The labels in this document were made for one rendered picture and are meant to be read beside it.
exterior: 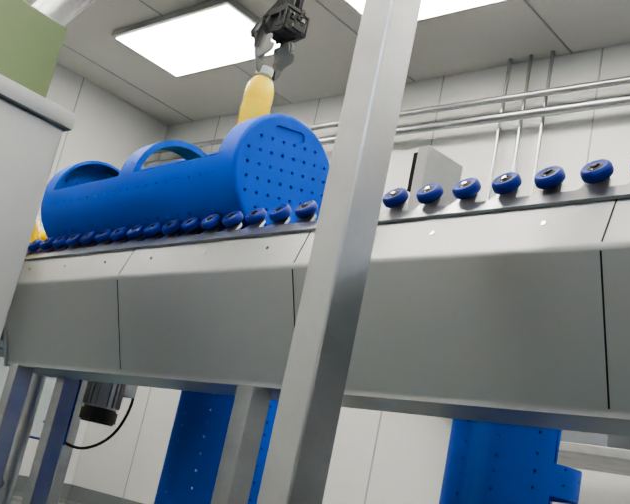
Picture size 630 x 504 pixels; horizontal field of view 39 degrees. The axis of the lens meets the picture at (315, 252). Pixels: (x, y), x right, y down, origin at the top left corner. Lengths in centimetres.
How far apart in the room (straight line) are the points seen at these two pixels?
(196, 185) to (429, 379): 79
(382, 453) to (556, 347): 448
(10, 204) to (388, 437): 403
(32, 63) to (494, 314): 125
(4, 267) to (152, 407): 539
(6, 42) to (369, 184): 110
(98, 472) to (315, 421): 654
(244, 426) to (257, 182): 53
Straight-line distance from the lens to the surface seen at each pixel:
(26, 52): 214
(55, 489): 311
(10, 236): 199
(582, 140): 564
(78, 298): 225
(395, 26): 133
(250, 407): 166
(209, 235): 189
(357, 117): 126
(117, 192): 224
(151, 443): 722
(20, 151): 201
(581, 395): 125
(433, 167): 161
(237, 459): 166
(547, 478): 192
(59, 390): 257
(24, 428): 303
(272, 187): 192
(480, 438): 193
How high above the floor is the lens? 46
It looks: 15 degrees up
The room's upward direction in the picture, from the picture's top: 12 degrees clockwise
